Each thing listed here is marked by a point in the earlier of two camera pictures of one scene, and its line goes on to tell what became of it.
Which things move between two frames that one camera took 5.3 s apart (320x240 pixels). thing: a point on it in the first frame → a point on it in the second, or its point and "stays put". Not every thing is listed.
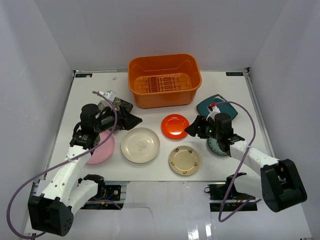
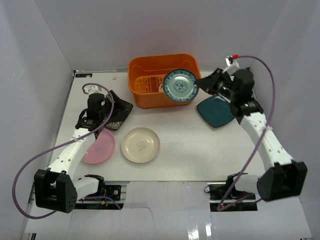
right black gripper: (201, 122) → (208, 84)
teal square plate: (224, 108) stays put
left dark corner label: (84, 75) stays put
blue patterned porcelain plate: (212, 143) → (179, 86)
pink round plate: (104, 151) stays put
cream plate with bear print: (140, 145) stays put
